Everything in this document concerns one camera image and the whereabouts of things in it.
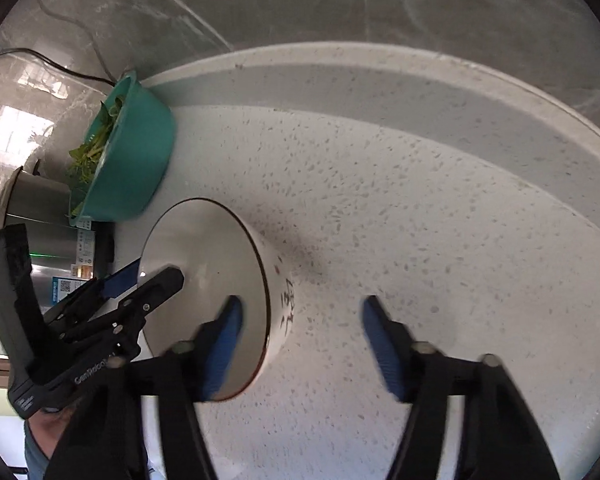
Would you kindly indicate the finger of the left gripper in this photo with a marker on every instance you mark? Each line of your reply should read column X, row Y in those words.
column 120, row 317
column 99, row 290

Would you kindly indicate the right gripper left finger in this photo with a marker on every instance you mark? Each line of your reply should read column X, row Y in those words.
column 191, row 372

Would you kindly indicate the white bowl with red flowers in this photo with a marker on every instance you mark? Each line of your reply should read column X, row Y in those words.
column 219, row 255

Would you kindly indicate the blue sleeve left forearm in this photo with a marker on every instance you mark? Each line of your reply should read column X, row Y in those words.
column 37, row 461

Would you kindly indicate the person's left hand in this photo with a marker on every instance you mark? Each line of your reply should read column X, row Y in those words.
column 47, row 426

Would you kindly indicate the stainless steel rice cooker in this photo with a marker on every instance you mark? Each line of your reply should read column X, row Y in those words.
column 63, row 255

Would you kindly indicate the teal bowl with greens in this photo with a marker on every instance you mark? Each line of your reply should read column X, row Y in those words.
column 119, row 165

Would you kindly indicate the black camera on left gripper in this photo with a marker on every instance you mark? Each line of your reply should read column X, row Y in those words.
column 23, row 332

